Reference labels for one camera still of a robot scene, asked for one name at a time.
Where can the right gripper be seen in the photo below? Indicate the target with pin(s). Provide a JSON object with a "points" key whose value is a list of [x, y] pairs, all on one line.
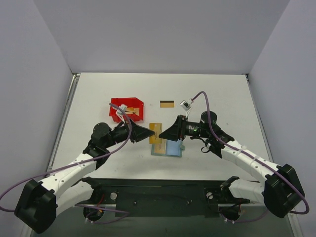
{"points": [[182, 128]]}

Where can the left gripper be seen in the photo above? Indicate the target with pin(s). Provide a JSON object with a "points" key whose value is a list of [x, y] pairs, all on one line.
{"points": [[132, 131]]}

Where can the gold VIP card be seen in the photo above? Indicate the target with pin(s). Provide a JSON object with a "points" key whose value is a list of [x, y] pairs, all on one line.
{"points": [[157, 129], [160, 149]]}

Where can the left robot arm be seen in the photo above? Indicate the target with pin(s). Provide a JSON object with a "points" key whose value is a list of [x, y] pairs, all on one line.
{"points": [[41, 201]]}

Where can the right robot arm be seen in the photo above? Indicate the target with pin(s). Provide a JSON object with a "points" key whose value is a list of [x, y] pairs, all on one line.
{"points": [[277, 187]]}

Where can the gold card inside bin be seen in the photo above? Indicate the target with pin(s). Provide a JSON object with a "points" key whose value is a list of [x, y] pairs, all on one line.
{"points": [[132, 111]]}

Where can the gold card with magnetic stripe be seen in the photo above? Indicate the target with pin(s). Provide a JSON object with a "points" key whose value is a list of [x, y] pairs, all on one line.
{"points": [[167, 104]]}

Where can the red plastic bin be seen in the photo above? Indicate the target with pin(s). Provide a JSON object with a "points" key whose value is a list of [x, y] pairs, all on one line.
{"points": [[131, 102]]}

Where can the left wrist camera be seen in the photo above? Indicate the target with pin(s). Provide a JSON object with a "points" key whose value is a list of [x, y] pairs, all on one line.
{"points": [[121, 112]]}

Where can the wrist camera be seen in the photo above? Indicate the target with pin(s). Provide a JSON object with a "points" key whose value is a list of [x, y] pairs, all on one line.
{"points": [[186, 105], [121, 112]]}

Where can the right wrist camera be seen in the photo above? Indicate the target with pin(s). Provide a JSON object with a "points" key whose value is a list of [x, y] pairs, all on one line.
{"points": [[186, 105]]}

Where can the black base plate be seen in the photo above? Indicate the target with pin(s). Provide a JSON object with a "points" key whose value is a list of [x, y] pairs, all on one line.
{"points": [[160, 198]]}

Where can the aluminium frame rail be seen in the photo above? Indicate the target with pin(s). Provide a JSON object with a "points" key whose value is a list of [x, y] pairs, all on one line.
{"points": [[279, 207]]}

